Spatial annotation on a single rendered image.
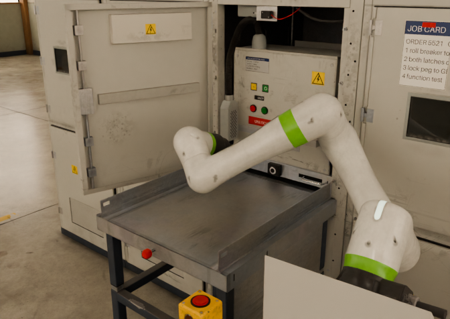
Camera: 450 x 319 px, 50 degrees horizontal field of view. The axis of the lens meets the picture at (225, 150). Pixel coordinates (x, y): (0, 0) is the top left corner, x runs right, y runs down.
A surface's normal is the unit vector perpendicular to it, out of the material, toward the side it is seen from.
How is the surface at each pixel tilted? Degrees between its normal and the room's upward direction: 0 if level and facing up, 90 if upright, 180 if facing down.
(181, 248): 0
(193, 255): 0
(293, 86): 90
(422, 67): 90
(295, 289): 90
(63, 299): 0
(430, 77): 90
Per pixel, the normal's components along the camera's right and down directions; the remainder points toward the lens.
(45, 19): -0.64, 0.25
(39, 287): 0.00, -0.95
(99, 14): 0.55, 0.26
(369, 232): -0.52, -0.47
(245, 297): 0.77, 0.20
